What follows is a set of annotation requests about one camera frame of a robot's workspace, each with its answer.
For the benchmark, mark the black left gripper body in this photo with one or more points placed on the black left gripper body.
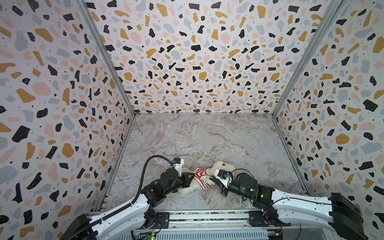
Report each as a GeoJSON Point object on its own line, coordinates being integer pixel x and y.
{"type": "Point", "coordinates": [182, 181]}

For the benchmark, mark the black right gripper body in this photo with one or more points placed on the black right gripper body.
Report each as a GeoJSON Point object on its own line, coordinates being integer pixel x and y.
{"type": "Point", "coordinates": [221, 183]}

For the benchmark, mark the white plush teddy bear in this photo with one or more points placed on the white plush teddy bear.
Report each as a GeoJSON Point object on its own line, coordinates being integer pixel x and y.
{"type": "Point", "coordinates": [219, 165]}

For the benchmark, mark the red white striped knit sweater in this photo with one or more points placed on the red white striped knit sweater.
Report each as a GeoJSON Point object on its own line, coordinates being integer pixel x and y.
{"type": "Point", "coordinates": [202, 176]}

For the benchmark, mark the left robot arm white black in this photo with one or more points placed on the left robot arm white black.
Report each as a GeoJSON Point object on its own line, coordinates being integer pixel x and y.
{"type": "Point", "coordinates": [135, 214]}

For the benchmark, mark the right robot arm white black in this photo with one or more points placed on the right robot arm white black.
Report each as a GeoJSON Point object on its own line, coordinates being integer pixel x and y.
{"type": "Point", "coordinates": [279, 208]}

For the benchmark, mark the white ribbed vent strip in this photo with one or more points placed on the white ribbed vent strip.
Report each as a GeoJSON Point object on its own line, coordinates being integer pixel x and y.
{"type": "Point", "coordinates": [209, 235]}

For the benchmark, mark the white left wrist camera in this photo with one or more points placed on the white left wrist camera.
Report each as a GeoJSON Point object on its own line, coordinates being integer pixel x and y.
{"type": "Point", "coordinates": [177, 165]}

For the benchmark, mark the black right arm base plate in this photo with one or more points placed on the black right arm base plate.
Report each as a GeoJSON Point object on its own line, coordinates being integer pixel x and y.
{"type": "Point", "coordinates": [257, 219]}

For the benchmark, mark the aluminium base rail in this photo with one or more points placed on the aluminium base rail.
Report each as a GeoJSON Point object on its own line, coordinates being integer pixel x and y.
{"type": "Point", "coordinates": [226, 219]}

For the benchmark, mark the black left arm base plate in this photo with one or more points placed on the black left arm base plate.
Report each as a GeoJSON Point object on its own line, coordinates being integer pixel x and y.
{"type": "Point", "coordinates": [156, 220]}

